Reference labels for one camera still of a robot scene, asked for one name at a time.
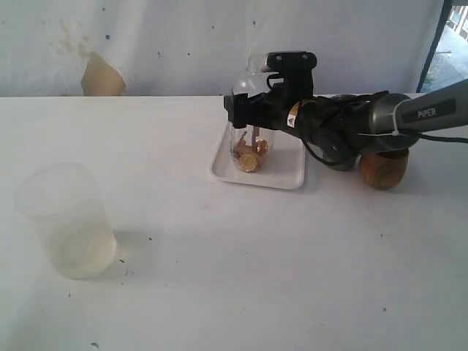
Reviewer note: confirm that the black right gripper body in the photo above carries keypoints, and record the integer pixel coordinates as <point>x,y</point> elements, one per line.
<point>291,82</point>

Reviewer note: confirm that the clear shaker dome lid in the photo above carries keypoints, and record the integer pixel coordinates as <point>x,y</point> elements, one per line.
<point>253,79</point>

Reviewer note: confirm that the brown wooden cup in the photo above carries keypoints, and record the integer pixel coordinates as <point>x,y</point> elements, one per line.
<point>385,170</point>

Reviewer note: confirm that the clear shaker body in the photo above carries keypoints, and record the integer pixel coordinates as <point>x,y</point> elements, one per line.
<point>245,112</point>

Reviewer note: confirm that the white square tray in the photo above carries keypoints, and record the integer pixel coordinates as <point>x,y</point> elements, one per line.
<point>283,169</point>

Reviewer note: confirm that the gold coin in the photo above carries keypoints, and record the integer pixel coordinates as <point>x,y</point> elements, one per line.
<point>248,162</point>

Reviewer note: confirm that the translucent plastic cup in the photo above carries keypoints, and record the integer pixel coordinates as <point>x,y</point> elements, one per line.
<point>63,204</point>

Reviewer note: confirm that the dark window frame post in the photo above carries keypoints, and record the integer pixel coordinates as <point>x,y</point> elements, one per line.
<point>446,8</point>

